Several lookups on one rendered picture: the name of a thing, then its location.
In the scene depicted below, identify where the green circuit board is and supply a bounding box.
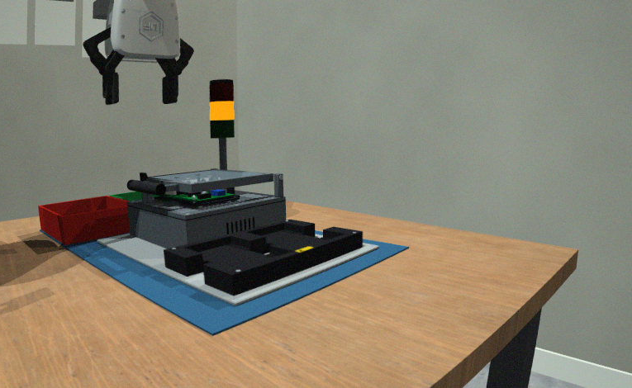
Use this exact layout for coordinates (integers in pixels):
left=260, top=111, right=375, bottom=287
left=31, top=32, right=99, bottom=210
left=163, top=189, right=235, bottom=202

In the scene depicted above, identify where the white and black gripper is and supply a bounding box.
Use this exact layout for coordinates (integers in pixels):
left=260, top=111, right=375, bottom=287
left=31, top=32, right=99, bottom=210
left=83, top=0, right=194, bottom=105

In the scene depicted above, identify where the green bin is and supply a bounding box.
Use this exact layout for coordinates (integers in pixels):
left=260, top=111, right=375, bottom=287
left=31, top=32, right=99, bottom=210
left=110, top=192, right=141, bottom=201

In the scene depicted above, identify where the red open-top bin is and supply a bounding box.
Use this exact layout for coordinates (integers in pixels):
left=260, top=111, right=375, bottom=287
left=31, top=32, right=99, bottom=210
left=38, top=196, right=130, bottom=245

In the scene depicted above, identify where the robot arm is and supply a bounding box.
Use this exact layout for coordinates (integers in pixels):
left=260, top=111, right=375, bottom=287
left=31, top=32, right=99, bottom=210
left=93, top=0, right=110, bottom=20

